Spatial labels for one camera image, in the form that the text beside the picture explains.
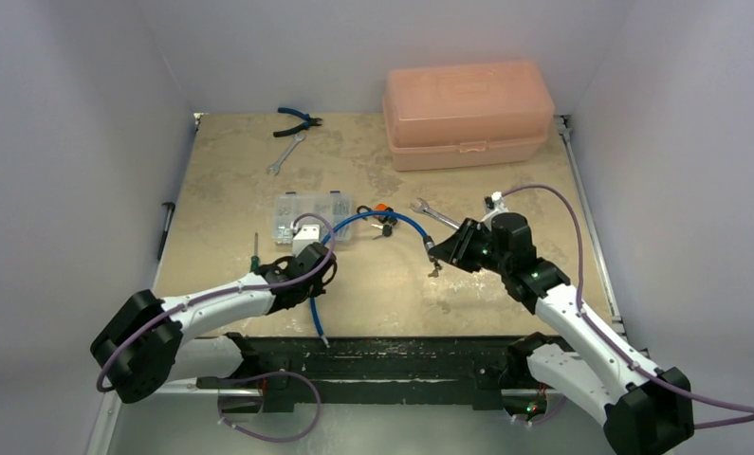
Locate blue cable lock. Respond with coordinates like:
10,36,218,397
309,210,434,348

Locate orange black padlock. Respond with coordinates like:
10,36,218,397
357,203,394,220

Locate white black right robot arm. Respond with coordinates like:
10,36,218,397
427,213,695,454

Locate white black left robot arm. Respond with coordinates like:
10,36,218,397
89,242,337,404

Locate clear plastic screw organizer box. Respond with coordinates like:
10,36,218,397
272,191,355,247

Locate large chrome open-end wrench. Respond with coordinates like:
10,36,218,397
410,197,460,230

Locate small silver open-end wrench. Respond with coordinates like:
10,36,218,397
266,133,305,175

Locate pink plastic toolbox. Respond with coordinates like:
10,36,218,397
382,61,555,172

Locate black hammer beside table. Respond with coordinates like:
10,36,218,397
156,201,175,261

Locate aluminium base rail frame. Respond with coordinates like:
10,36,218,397
87,113,679,455

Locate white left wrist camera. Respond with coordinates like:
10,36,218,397
291,224,322,256

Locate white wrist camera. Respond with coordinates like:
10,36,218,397
480,191,509,230
291,224,322,256

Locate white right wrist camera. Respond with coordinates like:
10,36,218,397
480,191,509,230

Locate green handled screwdriver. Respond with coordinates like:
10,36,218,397
249,232,260,272

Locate blue black handled pliers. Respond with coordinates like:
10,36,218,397
271,106,323,138

